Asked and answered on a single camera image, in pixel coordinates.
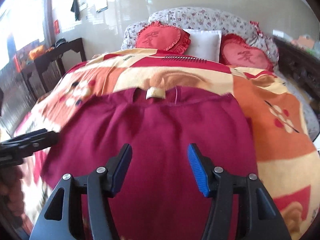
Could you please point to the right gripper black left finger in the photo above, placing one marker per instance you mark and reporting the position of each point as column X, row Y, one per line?
column 78, row 206

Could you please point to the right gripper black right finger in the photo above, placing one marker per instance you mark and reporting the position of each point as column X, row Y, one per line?
column 241, row 207

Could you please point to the maroon knit garment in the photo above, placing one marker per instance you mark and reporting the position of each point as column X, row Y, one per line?
column 159, row 198

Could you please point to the person's left hand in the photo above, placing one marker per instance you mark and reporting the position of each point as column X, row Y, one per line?
column 13, row 192

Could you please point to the red orange patterned blanket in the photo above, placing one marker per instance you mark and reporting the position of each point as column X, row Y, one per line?
column 287, row 160

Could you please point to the dark wooden side table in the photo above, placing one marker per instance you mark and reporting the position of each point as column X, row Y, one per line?
column 41, row 63

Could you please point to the orange item on table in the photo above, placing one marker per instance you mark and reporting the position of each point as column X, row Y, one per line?
column 36, row 52

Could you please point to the dark carved wooden nightstand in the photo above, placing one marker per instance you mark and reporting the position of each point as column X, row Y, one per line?
column 300, row 65

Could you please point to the red heart pillow left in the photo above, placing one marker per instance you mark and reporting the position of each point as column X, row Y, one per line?
column 163, row 37

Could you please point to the red heart pillow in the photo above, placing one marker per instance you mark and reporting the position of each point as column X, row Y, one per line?
column 234, row 51
column 163, row 37

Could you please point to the red heart pillow right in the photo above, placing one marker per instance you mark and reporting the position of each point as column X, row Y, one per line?
column 234, row 51

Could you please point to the white square pillow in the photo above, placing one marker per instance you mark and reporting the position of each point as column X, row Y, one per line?
column 204, row 44

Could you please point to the floral padded headboard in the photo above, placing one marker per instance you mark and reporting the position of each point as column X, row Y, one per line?
column 207, row 19

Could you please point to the red wall sticker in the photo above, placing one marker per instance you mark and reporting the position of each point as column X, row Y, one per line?
column 56, row 27

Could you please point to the dark cloth hanging on wall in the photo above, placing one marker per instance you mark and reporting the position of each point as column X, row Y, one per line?
column 76, row 9

